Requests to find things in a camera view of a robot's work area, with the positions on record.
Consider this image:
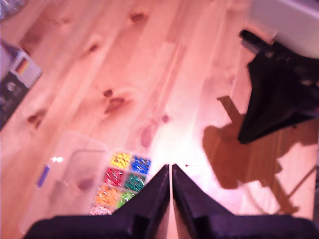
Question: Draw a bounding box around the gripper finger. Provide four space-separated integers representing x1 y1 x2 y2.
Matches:
171 164 235 239
113 164 171 239
238 62 285 144
243 84 319 144

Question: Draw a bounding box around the clear plastic pin organizer box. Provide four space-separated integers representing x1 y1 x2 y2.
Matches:
18 130 153 236

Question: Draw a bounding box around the cardboard tray with German flag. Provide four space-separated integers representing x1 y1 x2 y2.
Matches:
0 39 43 132

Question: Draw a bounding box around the large clear water bottle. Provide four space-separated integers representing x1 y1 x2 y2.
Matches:
0 0 27 22

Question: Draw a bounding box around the gripper grey camera box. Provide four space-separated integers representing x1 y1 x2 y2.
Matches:
251 0 319 58

